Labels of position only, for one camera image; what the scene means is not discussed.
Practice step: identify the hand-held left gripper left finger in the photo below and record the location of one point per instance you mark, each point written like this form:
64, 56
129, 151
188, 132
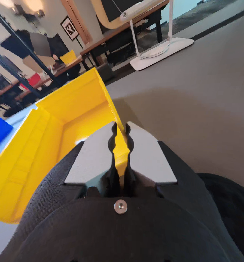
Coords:
89, 161

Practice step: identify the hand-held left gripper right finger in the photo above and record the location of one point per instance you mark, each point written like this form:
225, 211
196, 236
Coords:
150, 161

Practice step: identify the yellow plastic bin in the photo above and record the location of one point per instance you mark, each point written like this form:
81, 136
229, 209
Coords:
52, 133

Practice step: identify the small black box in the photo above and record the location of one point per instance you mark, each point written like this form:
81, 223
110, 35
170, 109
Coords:
105, 72

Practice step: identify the red plastic bin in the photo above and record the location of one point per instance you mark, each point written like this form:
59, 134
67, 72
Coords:
32, 80

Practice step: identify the small yellow bin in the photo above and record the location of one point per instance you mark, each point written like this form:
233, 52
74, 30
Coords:
68, 57

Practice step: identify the black board on white stand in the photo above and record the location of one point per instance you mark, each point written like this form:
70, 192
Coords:
160, 51

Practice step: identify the black tripod stand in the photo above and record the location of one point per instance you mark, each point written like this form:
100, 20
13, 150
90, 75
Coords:
11, 69

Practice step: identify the black tilted panel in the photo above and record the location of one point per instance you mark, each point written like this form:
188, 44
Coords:
13, 45

